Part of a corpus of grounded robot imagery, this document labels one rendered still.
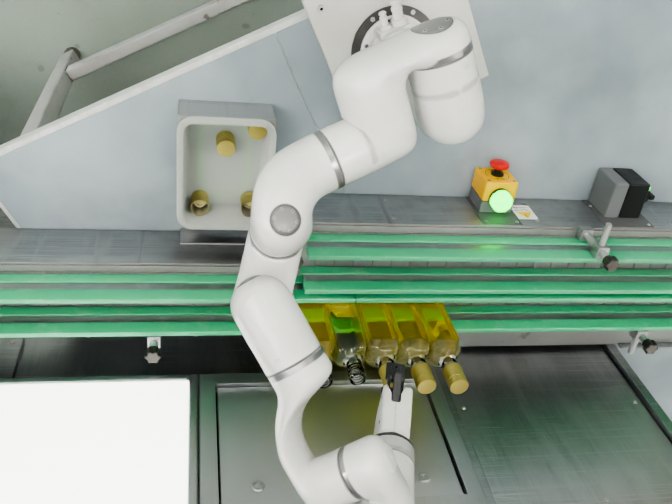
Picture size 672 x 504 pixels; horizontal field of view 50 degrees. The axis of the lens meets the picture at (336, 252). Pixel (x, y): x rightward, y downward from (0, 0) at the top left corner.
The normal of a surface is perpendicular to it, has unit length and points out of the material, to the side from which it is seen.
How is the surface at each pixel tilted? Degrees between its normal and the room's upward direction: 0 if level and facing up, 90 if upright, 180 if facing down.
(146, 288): 90
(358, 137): 42
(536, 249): 90
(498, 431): 90
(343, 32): 4
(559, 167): 0
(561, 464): 91
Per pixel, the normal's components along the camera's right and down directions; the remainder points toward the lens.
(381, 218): 0.11, -0.84
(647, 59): 0.16, 0.54
